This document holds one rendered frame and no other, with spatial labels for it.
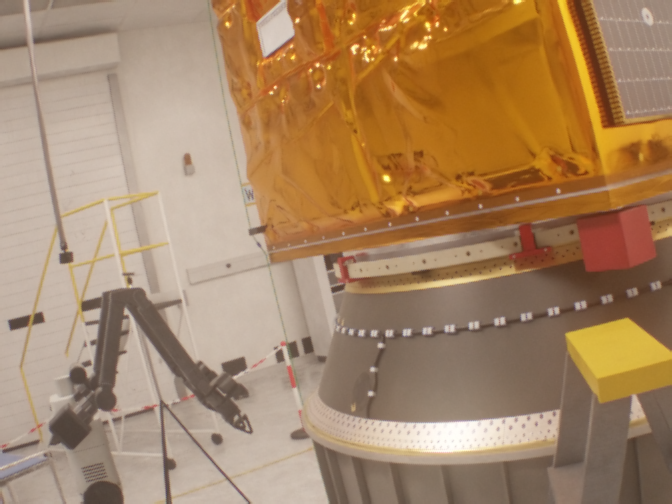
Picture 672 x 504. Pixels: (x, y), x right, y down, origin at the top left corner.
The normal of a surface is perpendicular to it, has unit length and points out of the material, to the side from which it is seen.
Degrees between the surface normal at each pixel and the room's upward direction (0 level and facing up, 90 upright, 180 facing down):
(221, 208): 90
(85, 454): 90
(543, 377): 62
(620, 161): 97
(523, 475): 90
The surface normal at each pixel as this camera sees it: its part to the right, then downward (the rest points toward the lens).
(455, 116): -0.84, 0.22
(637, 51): 0.49, -0.07
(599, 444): -0.18, 0.03
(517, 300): -0.46, -0.34
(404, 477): -0.72, 0.19
